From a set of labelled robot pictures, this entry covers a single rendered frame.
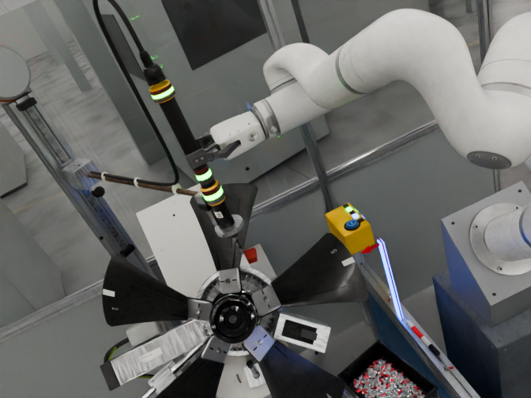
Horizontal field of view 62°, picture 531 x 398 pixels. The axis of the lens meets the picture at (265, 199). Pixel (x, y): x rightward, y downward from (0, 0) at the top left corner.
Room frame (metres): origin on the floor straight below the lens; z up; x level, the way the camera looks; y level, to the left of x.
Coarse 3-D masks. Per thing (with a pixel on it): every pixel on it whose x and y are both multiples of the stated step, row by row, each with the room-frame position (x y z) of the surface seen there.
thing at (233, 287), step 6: (222, 270) 0.95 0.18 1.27; (228, 270) 0.93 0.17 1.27; (234, 270) 0.91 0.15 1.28; (222, 276) 0.94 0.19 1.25; (228, 276) 0.92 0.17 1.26; (234, 276) 0.91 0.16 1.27; (222, 282) 0.94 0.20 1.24; (234, 282) 0.90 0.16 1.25; (222, 288) 0.93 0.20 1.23; (228, 288) 0.91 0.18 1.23; (234, 288) 0.89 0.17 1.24; (240, 288) 0.87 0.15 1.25
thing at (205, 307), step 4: (188, 300) 0.88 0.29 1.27; (192, 300) 0.88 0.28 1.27; (196, 300) 0.88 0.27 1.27; (200, 300) 0.88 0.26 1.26; (188, 304) 0.89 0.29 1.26; (192, 304) 0.88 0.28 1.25; (196, 304) 0.88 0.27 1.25; (200, 304) 0.88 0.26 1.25; (204, 304) 0.87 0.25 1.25; (208, 304) 0.87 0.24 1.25; (188, 308) 0.89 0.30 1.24; (192, 308) 0.89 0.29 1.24; (196, 308) 0.88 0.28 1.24; (200, 308) 0.88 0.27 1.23; (204, 308) 0.88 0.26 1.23; (208, 308) 0.87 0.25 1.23; (188, 312) 0.89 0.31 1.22; (192, 312) 0.89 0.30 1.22; (196, 312) 0.89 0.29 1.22; (204, 312) 0.88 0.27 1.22; (208, 312) 0.88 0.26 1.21; (188, 316) 0.90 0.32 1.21; (192, 316) 0.90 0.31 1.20; (196, 316) 0.89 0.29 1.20; (200, 316) 0.89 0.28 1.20; (204, 316) 0.88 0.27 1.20; (208, 316) 0.88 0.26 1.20; (196, 320) 0.89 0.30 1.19; (200, 320) 0.89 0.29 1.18; (204, 320) 0.89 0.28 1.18; (208, 320) 0.88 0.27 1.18
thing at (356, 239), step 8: (336, 208) 1.27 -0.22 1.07; (344, 208) 1.25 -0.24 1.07; (352, 208) 1.23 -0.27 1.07; (328, 216) 1.24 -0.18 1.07; (336, 216) 1.22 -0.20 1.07; (344, 216) 1.21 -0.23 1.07; (360, 216) 1.17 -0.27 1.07; (328, 224) 1.26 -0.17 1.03; (336, 224) 1.18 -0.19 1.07; (344, 224) 1.17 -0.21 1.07; (360, 224) 1.13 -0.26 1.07; (368, 224) 1.12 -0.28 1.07; (336, 232) 1.18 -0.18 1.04; (344, 232) 1.13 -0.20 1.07; (352, 232) 1.11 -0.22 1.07; (360, 232) 1.11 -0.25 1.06; (368, 232) 1.12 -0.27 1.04; (344, 240) 1.12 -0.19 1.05; (352, 240) 1.11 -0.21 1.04; (360, 240) 1.11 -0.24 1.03; (368, 240) 1.12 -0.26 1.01; (352, 248) 1.11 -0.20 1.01; (360, 248) 1.11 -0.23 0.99
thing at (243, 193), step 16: (224, 192) 1.05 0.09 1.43; (240, 192) 1.02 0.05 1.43; (256, 192) 1.00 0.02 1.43; (240, 208) 0.99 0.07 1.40; (208, 224) 1.04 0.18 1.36; (208, 240) 1.03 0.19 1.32; (224, 240) 0.97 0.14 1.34; (240, 240) 0.94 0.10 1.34; (224, 256) 0.95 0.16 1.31; (240, 256) 0.92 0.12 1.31
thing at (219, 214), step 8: (144, 56) 0.86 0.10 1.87; (144, 64) 0.86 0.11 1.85; (152, 64) 0.86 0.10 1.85; (144, 72) 0.86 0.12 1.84; (152, 72) 0.85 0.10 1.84; (160, 72) 0.86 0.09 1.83; (152, 80) 0.85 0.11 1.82; (160, 80) 0.85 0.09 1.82; (224, 200) 0.86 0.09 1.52; (216, 208) 0.85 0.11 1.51; (224, 208) 0.85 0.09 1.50; (224, 216) 0.85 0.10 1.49; (224, 224) 0.85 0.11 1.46; (232, 224) 0.85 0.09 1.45
